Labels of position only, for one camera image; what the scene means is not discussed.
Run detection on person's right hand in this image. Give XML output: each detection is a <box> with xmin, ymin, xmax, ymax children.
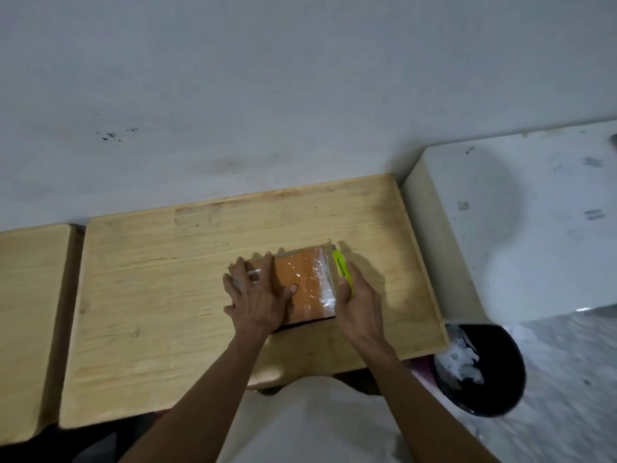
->
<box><xmin>334</xmin><ymin>260</ymin><xmax>388</xmax><ymax>351</ymax></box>

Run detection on person's left hand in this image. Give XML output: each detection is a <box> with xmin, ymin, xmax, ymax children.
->
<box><xmin>222</xmin><ymin>254</ymin><xmax>299</xmax><ymax>336</ymax></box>

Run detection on orange plastic-wrapped box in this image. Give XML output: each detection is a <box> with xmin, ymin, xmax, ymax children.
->
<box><xmin>251</xmin><ymin>243</ymin><xmax>338</xmax><ymax>334</ymax></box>

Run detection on green utility knife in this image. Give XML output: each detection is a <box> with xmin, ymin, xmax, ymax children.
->
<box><xmin>332</xmin><ymin>249</ymin><xmax>356</xmax><ymax>299</ymax></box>

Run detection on person's right forearm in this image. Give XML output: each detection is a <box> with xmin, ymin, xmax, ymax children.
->
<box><xmin>359</xmin><ymin>340</ymin><xmax>504</xmax><ymax>463</ymax></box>

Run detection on person's left forearm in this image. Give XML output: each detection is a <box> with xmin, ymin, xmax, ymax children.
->
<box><xmin>120</xmin><ymin>330</ymin><xmax>275</xmax><ymax>463</ymax></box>

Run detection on person's white shirt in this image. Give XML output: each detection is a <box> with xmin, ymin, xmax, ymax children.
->
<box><xmin>218</xmin><ymin>376</ymin><xmax>410</xmax><ymax>463</ymax></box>

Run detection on white plastic scraps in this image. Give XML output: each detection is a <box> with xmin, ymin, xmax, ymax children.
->
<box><xmin>435</xmin><ymin>332</ymin><xmax>486</xmax><ymax>387</ymax></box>

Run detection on black trash bin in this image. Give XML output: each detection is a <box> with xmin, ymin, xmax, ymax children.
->
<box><xmin>430</xmin><ymin>324</ymin><xmax>527</xmax><ymax>418</ymax></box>

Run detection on white table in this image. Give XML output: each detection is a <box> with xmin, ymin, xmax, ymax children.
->
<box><xmin>400</xmin><ymin>119</ymin><xmax>617</xmax><ymax>326</ymax></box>

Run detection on light wooden side table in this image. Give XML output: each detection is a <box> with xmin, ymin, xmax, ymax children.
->
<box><xmin>0</xmin><ymin>223</ymin><xmax>84</xmax><ymax>446</ymax></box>

